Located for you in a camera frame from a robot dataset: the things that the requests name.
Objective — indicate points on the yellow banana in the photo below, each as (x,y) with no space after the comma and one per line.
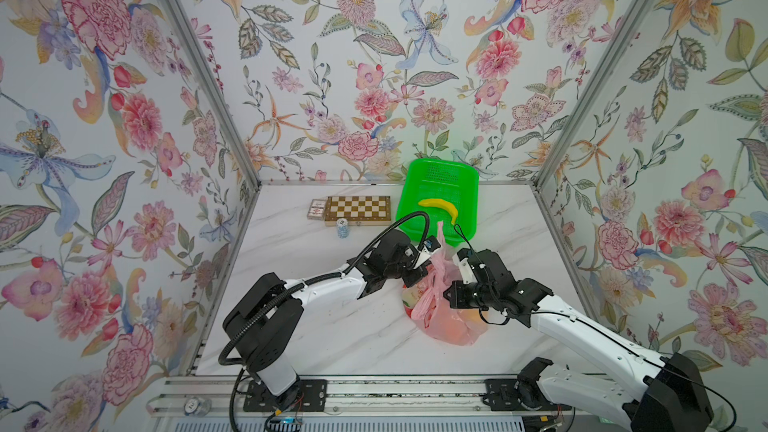
(441,204)

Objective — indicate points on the aluminium corner post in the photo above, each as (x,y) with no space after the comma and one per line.
(206,78)
(620,44)

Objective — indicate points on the pink plastic bag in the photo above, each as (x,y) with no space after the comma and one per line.
(430,311)

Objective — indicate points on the small card box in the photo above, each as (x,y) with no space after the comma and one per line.
(316,209)

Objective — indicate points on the wooden chessboard box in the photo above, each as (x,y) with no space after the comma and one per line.
(358,210)

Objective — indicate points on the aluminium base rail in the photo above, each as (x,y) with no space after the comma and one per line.
(345,396)

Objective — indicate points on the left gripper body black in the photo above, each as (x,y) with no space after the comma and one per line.
(402,269)

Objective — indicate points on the left aluminium corner post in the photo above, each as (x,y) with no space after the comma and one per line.
(206,78)

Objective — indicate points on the right aluminium corner post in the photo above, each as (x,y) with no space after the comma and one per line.
(620,44)

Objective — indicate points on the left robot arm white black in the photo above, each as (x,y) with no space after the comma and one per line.
(260,327)

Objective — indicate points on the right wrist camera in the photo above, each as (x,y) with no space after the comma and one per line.
(461,260)

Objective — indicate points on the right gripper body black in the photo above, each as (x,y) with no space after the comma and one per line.
(469,296)

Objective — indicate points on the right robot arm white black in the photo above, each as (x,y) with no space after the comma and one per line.
(638,390)

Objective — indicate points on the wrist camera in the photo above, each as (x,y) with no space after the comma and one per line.
(461,260)
(430,246)

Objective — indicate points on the small blue white cup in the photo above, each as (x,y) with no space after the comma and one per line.
(342,228)

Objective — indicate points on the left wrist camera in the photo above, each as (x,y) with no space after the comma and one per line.
(430,246)

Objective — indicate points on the green plastic basket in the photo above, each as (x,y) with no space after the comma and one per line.
(455,182)

